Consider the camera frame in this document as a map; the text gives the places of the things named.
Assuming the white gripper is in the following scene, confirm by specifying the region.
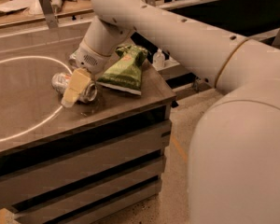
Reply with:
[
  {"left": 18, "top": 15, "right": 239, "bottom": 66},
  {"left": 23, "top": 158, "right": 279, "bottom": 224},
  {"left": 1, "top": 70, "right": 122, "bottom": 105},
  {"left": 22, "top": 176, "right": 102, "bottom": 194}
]
[{"left": 61, "top": 41, "right": 109, "bottom": 108}]

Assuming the white 7up soda can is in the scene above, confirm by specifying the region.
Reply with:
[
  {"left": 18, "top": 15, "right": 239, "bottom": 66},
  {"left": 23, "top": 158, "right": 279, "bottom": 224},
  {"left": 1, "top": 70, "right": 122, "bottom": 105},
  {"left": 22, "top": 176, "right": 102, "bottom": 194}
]
[{"left": 51, "top": 72, "right": 98, "bottom": 104}]

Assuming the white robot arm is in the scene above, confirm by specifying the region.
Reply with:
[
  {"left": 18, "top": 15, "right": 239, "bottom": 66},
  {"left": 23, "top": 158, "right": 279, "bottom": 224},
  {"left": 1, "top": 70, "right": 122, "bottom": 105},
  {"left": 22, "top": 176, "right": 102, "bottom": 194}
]
[{"left": 77, "top": 0, "right": 280, "bottom": 224}]

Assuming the green soda can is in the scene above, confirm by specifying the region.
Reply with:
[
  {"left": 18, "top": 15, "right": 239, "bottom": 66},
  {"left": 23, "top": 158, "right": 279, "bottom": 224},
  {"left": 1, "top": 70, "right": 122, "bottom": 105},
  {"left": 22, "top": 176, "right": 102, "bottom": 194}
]
[{"left": 68, "top": 51, "right": 77, "bottom": 67}]

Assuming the green chip bag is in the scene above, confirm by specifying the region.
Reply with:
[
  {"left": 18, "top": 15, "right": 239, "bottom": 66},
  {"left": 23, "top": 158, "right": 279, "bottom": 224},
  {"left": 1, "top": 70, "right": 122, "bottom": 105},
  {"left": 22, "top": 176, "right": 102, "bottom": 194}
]
[{"left": 97, "top": 45, "right": 147, "bottom": 95}]

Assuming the clear pump bottle left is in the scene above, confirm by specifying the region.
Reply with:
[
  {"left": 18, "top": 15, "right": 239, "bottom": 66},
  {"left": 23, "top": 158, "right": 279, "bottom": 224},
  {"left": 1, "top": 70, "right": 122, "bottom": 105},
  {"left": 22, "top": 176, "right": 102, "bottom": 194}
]
[{"left": 153, "top": 49, "right": 165, "bottom": 69}]

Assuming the grey slatted table base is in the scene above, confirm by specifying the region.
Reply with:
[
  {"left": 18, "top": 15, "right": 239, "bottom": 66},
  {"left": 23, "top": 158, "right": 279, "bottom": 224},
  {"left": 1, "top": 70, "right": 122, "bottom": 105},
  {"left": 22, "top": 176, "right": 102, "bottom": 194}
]
[{"left": 0, "top": 105, "right": 171, "bottom": 224}]

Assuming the white paper sheet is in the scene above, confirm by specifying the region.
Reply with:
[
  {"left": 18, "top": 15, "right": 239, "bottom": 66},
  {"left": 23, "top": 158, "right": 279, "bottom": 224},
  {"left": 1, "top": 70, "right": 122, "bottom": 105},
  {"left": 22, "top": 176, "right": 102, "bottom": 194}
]
[{"left": 0, "top": 0, "right": 36, "bottom": 12}]

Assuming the metal bracket post left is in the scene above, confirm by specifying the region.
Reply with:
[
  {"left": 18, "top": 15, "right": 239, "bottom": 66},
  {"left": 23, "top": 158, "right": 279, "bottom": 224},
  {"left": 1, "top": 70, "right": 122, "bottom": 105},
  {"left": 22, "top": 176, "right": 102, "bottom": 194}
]
[{"left": 38, "top": 0, "right": 58, "bottom": 29}]

